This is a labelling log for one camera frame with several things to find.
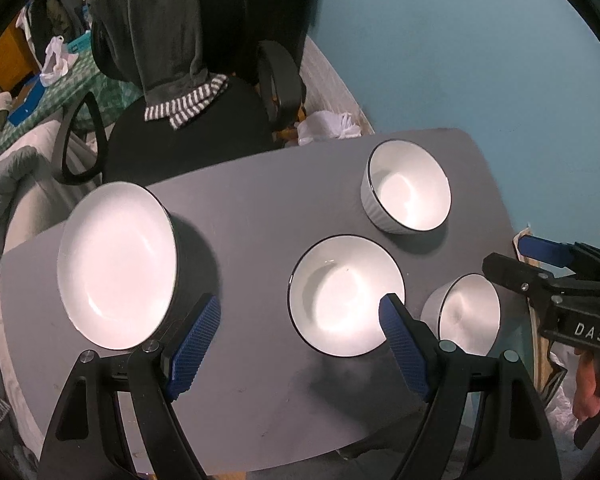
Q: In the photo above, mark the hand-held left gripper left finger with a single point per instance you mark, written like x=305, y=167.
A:
x=195, y=350

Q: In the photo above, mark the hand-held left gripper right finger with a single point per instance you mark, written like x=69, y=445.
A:
x=405, y=355

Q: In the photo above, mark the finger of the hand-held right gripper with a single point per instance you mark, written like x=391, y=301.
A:
x=542, y=249
x=510, y=270

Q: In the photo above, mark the white ribbed bowl black rim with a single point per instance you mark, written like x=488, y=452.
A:
x=467, y=310
x=345, y=300
x=410, y=200

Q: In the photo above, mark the white plate black rim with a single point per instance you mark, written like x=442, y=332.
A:
x=115, y=265

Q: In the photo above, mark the person's right hand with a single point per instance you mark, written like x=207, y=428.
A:
x=586, y=385

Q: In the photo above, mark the clear plastic bag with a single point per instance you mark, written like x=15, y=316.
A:
x=560, y=410

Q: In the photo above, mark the light grey sofa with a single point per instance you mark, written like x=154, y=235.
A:
x=45, y=210

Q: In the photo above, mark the black office chair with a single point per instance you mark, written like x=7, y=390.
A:
x=190, y=130

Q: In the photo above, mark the crumpled white plastic bag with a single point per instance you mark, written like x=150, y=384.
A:
x=325, y=127

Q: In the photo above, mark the grey quilted duvet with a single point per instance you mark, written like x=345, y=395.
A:
x=5, y=185

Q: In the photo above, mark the green checked tablecloth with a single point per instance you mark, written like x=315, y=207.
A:
x=90, y=85

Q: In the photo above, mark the blue tray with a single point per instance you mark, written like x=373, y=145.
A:
x=27, y=105

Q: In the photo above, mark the grey hoodie striped cuffs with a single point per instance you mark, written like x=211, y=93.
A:
x=160, y=35

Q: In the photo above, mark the teal box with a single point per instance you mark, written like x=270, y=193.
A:
x=82, y=44

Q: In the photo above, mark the orange louvred wardrobe door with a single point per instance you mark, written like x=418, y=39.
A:
x=10, y=60

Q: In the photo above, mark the dark hanging jackets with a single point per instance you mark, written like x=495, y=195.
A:
x=60, y=5

